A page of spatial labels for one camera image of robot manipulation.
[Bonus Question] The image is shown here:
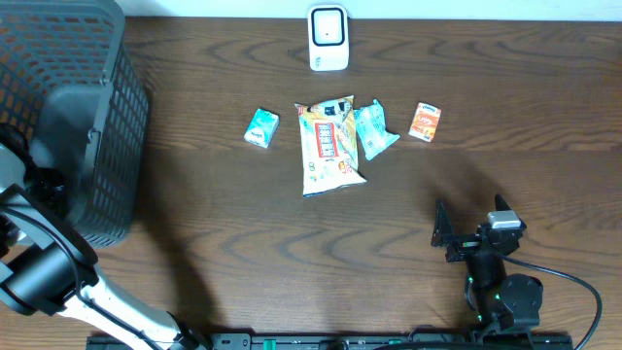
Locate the orange small packet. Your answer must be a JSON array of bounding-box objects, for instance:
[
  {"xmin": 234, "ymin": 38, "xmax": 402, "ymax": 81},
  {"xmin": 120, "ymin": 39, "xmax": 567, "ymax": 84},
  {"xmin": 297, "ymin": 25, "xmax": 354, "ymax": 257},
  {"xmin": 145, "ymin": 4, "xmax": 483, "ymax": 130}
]
[{"xmin": 408, "ymin": 102, "xmax": 441, "ymax": 142}]

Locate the light blue small packet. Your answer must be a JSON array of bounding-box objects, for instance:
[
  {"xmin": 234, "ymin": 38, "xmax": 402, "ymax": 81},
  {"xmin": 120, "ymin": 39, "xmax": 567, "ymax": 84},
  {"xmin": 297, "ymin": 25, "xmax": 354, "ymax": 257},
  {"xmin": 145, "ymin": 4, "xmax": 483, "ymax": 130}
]
[{"xmin": 354, "ymin": 99, "xmax": 399, "ymax": 160}]

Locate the large yellow snack bag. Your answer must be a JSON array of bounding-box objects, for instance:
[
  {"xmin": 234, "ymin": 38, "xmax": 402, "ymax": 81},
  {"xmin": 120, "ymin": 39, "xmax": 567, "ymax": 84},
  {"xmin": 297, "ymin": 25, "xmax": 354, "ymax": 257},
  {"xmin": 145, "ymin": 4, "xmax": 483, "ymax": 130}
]
[{"xmin": 295, "ymin": 95, "xmax": 366, "ymax": 196}]

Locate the green white packet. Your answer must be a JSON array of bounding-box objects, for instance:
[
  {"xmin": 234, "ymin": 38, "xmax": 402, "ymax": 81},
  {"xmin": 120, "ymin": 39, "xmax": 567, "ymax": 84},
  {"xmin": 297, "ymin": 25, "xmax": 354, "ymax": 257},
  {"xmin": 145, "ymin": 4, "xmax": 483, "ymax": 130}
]
[{"xmin": 244, "ymin": 109, "xmax": 280, "ymax": 149}]

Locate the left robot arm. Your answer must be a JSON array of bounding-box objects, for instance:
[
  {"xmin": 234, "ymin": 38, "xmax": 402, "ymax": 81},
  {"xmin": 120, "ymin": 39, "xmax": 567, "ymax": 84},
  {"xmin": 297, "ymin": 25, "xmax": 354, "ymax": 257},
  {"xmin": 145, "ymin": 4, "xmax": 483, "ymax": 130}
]
[{"xmin": 1, "ymin": 122, "xmax": 213, "ymax": 349}]

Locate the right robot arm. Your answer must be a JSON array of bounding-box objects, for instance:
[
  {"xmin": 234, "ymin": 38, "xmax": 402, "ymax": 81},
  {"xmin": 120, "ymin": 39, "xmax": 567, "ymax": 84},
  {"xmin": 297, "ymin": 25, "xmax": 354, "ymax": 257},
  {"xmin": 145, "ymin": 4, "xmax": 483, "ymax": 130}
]
[{"xmin": 431, "ymin": 194, "xmax": 543, "ymax": 333}]

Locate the white barcode scanner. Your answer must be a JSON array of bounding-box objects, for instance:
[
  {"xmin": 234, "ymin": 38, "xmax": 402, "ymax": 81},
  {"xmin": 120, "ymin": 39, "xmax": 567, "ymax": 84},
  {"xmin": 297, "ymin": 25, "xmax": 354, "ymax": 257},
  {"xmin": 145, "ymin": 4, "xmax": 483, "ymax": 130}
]
[{"xmin": 307, "ymin": 4, "xmax": 350, "ymax": 72}]

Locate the grey plastic mesh basket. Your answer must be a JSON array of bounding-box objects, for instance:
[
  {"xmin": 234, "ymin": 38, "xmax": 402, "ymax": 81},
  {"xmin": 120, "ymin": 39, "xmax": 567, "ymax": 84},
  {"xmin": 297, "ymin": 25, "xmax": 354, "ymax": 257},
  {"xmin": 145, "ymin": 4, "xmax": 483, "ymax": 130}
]
[{"xmin": 1, "ymin": 0, "xmax": 150, "ymax": 248}]

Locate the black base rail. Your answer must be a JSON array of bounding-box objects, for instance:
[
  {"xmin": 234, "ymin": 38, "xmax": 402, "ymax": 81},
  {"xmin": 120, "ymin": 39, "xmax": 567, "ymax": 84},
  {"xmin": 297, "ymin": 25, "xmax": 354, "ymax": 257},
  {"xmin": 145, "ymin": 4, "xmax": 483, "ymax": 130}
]
[{"xmin": 86, "ymin": 331, "xmax": 574, "ymax": 350}]

